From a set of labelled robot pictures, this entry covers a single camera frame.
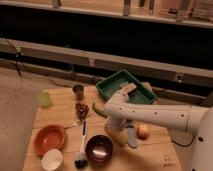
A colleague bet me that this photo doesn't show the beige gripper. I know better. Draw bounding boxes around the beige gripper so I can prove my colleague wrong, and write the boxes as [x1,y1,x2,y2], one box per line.
[105,124,128,146]

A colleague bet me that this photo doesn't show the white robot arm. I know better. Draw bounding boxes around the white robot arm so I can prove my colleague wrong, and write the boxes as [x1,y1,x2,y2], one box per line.
[104,90,213,171]

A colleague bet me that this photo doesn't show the small dark metal cup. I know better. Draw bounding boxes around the small dark metal cup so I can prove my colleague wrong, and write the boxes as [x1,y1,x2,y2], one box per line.
[72,84,84,100]

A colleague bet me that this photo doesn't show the white paper cup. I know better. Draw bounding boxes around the white paper cup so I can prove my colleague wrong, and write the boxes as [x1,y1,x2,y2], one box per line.
[41,149,63,171]

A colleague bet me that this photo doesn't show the light green plastic cup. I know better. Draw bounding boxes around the light green plastic cup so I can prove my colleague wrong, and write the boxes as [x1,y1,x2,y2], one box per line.
[37,91,52,107]

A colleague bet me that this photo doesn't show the grey cloth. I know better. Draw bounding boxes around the grey cloth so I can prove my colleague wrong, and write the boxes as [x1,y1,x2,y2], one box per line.
[127,126,138,148]

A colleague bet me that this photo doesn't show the orange apple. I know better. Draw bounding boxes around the orange apple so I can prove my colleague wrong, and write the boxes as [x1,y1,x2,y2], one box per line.
[137,125,150,140]

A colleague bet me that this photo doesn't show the dark red bowl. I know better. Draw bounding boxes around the dark red bowl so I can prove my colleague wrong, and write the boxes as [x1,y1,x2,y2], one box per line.
[86,135,113,165]

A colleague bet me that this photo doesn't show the green cucumber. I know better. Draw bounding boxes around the green cucumber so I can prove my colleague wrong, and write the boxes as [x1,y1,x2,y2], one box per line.
[92,103,107,118]

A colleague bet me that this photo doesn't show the wooden block sponge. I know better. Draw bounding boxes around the wooden block sponge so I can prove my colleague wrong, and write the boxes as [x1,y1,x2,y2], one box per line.
[121,83,137,94]

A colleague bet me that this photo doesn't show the bunch of red grapes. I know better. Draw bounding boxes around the bunch of red grapes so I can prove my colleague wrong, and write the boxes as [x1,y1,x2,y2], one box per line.
[75,102,89,120]

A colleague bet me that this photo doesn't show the green plastic tray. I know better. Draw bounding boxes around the green plastic tray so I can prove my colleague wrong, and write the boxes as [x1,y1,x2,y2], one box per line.
[96,70,157,104]

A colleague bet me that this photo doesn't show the orange bowl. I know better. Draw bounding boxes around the orange bowl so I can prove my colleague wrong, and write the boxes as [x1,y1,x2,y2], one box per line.
[34,125,65,156]

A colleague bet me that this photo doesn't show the black cable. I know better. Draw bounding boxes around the black cable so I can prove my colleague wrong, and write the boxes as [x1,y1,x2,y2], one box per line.
[171,134,196,148]

